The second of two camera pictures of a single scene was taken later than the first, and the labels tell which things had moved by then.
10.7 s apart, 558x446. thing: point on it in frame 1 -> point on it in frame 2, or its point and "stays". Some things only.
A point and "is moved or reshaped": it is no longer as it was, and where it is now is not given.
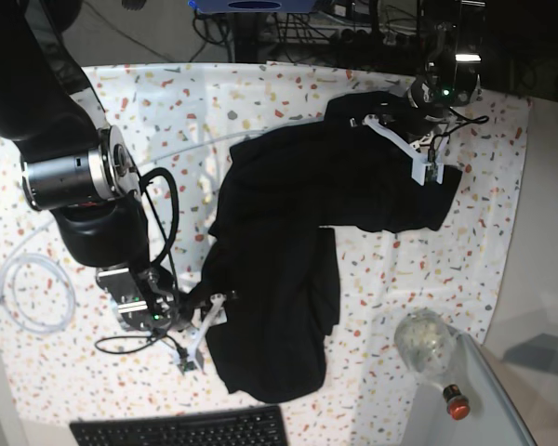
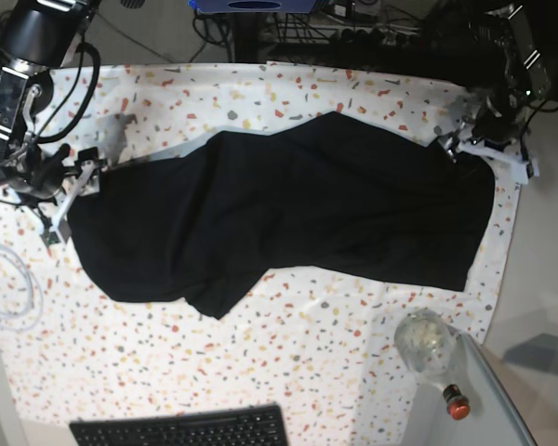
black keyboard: x=263 y=426 stays
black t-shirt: x=273 y=254 is moved or reshaped
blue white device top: x=252 y=6 stays
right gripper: x=429 y=98 -> x=498 y=118
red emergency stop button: x=458 y=405 stays
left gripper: x=144 y=296 -> x=44 y=176
